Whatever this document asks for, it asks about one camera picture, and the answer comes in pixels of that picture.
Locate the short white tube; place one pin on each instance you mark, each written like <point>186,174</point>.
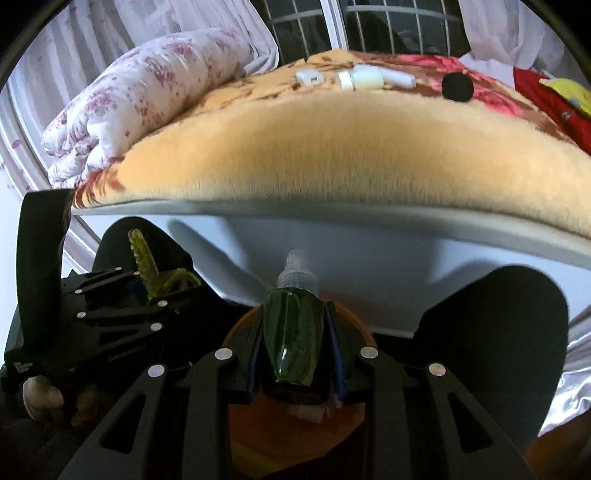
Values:
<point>399,77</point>

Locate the black round sponge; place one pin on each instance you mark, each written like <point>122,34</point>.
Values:
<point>457,86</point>

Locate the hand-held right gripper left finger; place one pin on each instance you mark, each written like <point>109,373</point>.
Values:
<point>251,369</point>

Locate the yellow floral plush blanket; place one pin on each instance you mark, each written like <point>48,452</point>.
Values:
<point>346,147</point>

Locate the person's leg black pants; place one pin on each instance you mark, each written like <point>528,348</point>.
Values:
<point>498,332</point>
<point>175,244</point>

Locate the person's left hand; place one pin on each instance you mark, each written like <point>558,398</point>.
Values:
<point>41,397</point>

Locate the white framed barred window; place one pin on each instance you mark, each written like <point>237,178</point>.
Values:
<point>332,23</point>

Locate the yellow ribbed transparent bottle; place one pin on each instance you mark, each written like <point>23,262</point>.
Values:
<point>145,267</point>

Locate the silver satin cloth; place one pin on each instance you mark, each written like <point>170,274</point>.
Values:
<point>572,369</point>

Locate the person's left leg black pants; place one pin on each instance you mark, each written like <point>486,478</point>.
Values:
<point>175,244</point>

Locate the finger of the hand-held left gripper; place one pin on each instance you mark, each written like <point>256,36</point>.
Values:
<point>101,282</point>
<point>138,318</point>

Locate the red cloth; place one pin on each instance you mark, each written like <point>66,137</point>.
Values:
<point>531,87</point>

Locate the person's right leg black pants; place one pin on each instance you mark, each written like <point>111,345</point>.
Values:
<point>498,332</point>

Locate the yellow printed pillow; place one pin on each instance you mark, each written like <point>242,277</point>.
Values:
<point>568,90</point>

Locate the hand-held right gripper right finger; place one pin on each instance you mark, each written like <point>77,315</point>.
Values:
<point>336,360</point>

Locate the green spray bottle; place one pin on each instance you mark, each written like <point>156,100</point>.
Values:
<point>291,332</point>

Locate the rolled pink floral quilt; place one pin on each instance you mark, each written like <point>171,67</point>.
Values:
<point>138,92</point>

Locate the white charger plug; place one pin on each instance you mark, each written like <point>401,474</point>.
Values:
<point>308,77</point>

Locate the orange plastic basin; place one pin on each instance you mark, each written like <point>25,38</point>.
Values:
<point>295,443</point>

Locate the small white round bottle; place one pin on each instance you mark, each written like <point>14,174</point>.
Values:
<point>364,77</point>

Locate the plain white sheer curtain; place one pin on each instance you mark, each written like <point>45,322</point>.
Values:
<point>498,27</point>

